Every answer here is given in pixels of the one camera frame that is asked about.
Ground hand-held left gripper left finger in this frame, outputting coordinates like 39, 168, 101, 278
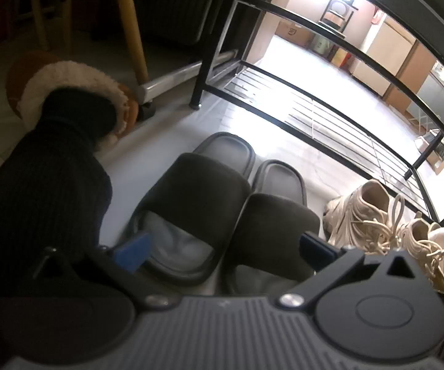
32, 231, 171, 310

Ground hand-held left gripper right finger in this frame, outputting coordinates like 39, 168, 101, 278
278, 233, 417, 311

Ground black slide sandal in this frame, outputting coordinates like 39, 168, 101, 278
129, 132, 255, 286
222, 160, 321, 294

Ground beige chunky sneaker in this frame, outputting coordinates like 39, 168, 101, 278
322, 179, 406, 257
397, 216, 444, 298

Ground brown fur-lined slipper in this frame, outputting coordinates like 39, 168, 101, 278
6, 52, 140, 151

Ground green carton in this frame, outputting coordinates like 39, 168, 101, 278
310, 35, 334, 57

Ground white cabinet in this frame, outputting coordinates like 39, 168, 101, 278
353, 15, 416, 94

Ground brown cardboard box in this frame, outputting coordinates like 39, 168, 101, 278
276, 21, 315, 45

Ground wooden chair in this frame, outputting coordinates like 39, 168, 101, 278
0, 0, 150, 186

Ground small wooden shelf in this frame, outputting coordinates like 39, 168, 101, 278
320, 0, 356, 32

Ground dark ribbed panel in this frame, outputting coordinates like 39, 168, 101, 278
129, 0, 215, 45

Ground black metal shoe rack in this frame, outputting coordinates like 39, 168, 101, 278
190, 0, 444, 227

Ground grey metal frame bar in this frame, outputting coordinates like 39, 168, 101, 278
137, 49, 240, 122

